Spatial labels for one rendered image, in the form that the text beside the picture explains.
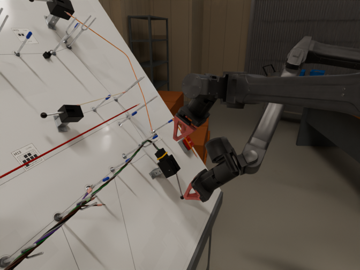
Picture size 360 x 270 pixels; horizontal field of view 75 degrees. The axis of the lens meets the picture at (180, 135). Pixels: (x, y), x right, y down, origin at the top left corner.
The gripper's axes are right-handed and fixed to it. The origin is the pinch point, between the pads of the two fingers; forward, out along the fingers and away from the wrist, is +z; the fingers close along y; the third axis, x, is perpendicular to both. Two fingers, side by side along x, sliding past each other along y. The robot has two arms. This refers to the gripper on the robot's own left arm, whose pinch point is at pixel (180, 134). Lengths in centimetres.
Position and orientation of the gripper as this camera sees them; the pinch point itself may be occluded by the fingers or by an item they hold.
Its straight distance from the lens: 70.0
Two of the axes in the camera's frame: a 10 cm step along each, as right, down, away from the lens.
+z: -4.9, 7.2, 4.9
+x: 7.7, 6.2, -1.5
